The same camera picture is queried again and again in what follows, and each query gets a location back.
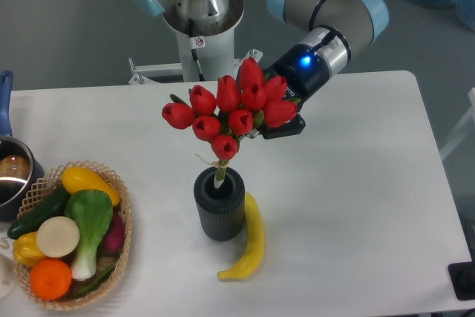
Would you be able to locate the yellow squash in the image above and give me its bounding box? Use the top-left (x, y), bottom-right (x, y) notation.
top-left (61, 166), bottom-right (120, 206)

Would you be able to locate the green bok choy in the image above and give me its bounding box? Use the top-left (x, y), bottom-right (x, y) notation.
top-left (65, 189), bottom-right (113, 281)

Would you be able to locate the red tulip bouquet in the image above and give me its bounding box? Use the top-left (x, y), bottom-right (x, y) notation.
top-left (162, 58), bottom-right (298, 189)

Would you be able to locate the black device at edge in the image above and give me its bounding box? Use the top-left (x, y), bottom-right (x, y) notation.
top-left (448, 261), bottom-right (474, 301)

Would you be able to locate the dark grey ribbed vase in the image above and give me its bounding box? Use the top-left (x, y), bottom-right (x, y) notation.
top-left (193, 168), bottom-right (245, 241)

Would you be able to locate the dark green cucumber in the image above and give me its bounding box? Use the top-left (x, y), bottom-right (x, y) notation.
top-left (7, 184), bottom-right (70, 240)

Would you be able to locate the purple sweet potato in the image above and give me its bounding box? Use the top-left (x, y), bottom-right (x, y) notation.
top-left (102, 211), bottom-right (125, 253)

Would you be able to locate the white garlic piece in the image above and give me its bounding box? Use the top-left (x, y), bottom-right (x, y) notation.
top-left (0, 238), bottom-right (10, 249)

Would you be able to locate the yellow bell pepper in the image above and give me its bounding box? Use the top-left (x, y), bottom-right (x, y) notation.
top-left (13, 232), bottom-right (47, 267)

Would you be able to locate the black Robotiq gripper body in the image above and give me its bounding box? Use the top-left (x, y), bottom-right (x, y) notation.
top-left (263, 25), bottom-right (351, 110)

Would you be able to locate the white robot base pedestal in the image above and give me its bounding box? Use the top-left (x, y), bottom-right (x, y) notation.
top-left (129, 0), bottom-right (244, 85)

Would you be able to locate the blue handled saucepan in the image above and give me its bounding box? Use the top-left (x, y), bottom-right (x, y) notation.
top-left (1, 71), bottom-right (44, 221)

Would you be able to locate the yellow banana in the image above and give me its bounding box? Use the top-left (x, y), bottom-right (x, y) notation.
top-left (217, 192), bottom-right (266, 282)

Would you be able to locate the green chili pepper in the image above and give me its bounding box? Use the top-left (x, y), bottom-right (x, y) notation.
top-left (70, 264), bottom-right (115, 299)

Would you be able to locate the white frame right edge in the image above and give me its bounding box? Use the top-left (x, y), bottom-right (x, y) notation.
top-left (439, 88), bottom-right (474, 160)

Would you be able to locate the orange fruit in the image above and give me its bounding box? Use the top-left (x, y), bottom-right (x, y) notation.
top-left (29, 258), bottom-right (72, 301)

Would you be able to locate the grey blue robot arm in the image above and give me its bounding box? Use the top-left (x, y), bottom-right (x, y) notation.
top-left (133, 0), bottom-right (389, 103)

